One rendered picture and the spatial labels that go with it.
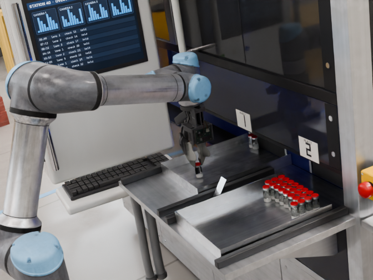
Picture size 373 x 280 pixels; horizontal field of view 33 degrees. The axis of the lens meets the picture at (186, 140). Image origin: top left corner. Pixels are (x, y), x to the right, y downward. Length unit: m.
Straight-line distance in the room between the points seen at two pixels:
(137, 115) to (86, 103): 0.91
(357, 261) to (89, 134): 1.09
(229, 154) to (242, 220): 0.47
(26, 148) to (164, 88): 0.38
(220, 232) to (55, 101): 0.56
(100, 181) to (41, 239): 0.74
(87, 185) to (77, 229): 1.55
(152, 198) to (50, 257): 0.53
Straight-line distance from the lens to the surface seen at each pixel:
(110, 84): 1.54
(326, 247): 1.82
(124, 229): 3.67
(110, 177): 2.28
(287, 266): 2.14
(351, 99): 1.58
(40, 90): 1.50
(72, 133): 2.34
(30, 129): 1.59
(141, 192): 2.00
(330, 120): 1.66
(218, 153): 2.18
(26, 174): 1.61
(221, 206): 1.83
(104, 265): 3.38
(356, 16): 1.53
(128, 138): 2.41
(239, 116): 2.07
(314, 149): 1.76
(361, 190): 1.60
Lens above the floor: 1.73
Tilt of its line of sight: 21 degrees down
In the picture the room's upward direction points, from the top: 9 degrees counter-clockwise
